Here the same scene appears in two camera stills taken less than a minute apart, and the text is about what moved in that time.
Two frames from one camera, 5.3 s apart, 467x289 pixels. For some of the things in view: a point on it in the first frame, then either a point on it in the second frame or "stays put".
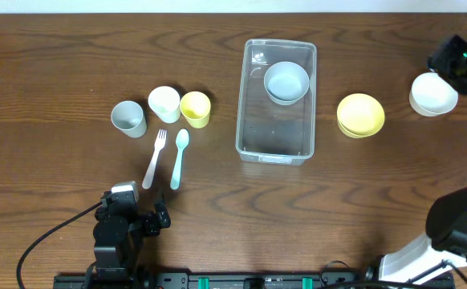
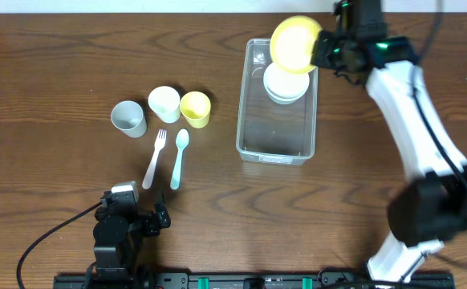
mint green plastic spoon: (182, 139) stays put
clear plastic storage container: (275, 108) stays put
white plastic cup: (165, 102) stays put
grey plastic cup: (128, 116) stays put
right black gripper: (446, 59) to (324, 48)
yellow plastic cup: (195, 106) stays put
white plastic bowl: (431, 95) to (284, 87)
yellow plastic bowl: (359, 116) to (291, 43)
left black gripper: (153, 221) stays put
